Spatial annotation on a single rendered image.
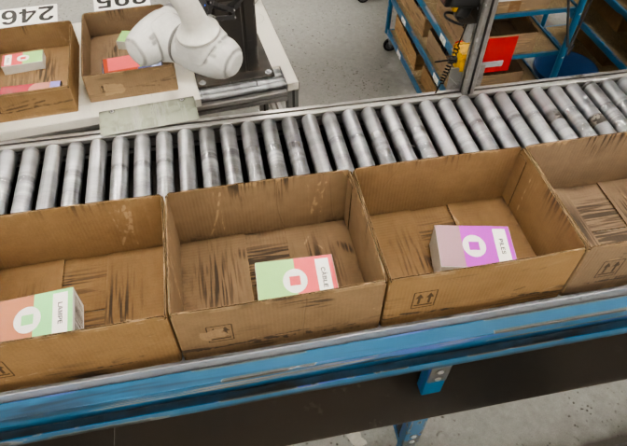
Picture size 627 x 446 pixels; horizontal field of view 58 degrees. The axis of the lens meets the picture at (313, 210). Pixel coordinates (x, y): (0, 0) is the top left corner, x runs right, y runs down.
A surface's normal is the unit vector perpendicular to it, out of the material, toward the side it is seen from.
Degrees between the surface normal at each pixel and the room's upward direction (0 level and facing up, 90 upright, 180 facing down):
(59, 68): 2
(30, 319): 0
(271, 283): 0
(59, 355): 91
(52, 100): 91
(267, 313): 91
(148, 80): 91
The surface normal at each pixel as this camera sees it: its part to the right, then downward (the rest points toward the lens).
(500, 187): 0.19, 0.74
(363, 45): 0.01, -0.65
